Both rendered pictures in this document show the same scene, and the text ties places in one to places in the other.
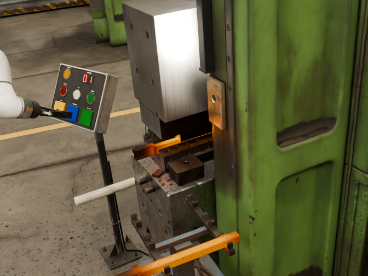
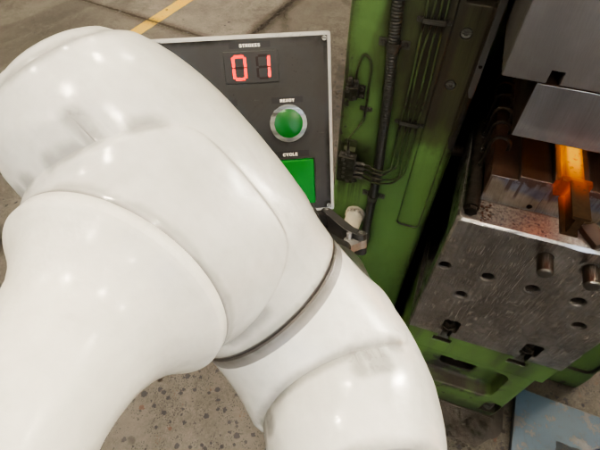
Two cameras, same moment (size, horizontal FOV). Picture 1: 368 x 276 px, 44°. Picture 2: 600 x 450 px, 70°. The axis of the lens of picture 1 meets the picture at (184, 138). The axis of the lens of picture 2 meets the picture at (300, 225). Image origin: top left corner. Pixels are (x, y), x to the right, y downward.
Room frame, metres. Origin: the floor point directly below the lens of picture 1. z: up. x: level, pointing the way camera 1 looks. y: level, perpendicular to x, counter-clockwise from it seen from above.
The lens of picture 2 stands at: (1.62, 0.79, 1.52)
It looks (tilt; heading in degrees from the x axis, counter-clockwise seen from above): 52 degrees down; 315
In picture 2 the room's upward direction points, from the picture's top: straight up
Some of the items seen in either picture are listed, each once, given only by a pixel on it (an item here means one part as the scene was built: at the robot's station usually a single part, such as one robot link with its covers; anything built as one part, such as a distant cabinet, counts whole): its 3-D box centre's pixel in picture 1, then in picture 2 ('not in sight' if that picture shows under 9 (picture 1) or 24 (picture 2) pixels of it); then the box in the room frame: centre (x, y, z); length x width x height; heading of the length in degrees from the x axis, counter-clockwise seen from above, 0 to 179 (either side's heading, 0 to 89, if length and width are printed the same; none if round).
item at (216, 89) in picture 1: (216, 103); not in sight; (1.44, -0.12, 1.27); 0.09 x 0.02 x 0.17; 26
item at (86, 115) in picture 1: (86, 118); (292, 181); (1.98, 0.45, 1.01); 0.07 x 0.05 x 0.07; 51
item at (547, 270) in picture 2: (142, 180); (545, 265); (1.60, 0.19, 0.87); 0.04 x 0.03 x 0.03; 116
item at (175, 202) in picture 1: (208, 194); (520, 211); (1.72, -0.09, 0.69); 0.56 x 0.38 x 0.45; 116
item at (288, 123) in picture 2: (91, 98); (288, 123); (2.01, 0.42, 1.09); 0.05 x 0.03 x 0.04; 26
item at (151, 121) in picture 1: (195, 107); (586, 52); (1.76, -0.06, 1.12); 0.42 x 0.20 x 0.10; 116
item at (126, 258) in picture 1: (119, 247); not in sight; (2.14, 0.45, 0.05); 0.22 x 0.22 x 0.09; 26
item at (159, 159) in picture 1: (197, 139); (545, 124); (1.76, -0.06, 0.96); 0.42 x 0.20 x 0.09; 116
